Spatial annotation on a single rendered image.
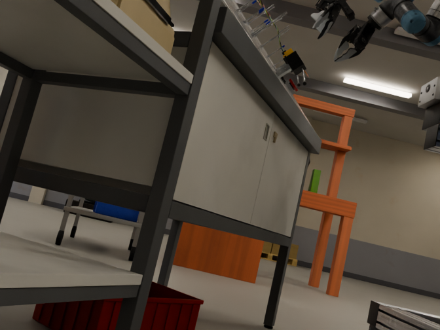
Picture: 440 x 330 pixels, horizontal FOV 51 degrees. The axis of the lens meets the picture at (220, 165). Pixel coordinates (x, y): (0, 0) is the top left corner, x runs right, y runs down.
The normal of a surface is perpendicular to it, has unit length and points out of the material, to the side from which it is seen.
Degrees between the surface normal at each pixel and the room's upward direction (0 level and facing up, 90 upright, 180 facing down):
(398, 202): 90
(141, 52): 90
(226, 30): 90
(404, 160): 90
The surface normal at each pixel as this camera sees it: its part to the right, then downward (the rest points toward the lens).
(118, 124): -0.38, -0.22
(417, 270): 0.05, -0.13
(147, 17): 0.92, 0.17
